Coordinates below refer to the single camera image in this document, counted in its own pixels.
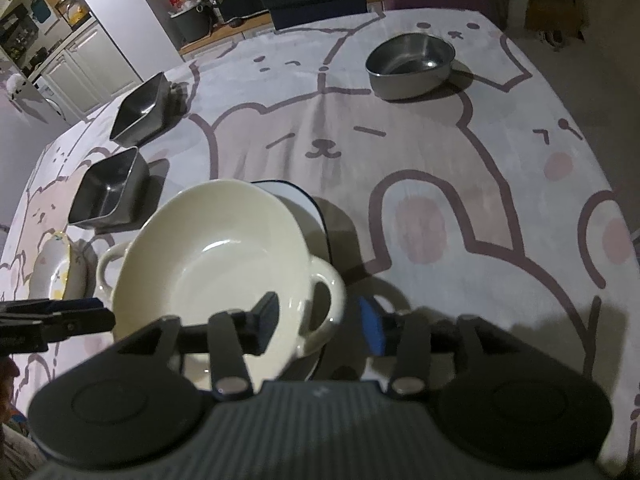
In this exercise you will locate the yellow pot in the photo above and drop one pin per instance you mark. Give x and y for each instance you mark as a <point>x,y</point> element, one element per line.
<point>75,14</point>

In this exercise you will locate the white plate with blue rim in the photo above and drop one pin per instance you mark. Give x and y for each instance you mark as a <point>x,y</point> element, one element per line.
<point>310,210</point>

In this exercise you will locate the small square steel container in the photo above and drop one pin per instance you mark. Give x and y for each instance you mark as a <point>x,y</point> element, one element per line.
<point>140,110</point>

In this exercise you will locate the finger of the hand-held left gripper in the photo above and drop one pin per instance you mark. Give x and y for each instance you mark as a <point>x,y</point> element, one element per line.
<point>80,324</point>
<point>70,305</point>

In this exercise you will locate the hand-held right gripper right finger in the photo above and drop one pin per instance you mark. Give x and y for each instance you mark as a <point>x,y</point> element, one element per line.
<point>372,327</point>

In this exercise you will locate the small round steel bowl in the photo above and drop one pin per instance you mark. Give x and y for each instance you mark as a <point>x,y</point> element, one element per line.
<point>410,65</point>

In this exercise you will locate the white floor cabinet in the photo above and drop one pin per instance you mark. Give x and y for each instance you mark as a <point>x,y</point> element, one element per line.
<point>85,70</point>

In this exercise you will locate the yellow floral ceramic bowl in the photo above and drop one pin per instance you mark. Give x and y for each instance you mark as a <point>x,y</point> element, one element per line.
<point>57,267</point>

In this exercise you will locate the grey trash bin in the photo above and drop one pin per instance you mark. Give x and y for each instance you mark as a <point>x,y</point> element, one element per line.
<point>192,25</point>

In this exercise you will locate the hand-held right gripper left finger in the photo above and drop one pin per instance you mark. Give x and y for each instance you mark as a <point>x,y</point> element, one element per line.
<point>265,320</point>

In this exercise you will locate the large rectangular steel container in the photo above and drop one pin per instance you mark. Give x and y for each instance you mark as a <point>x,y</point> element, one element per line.
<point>107,190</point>

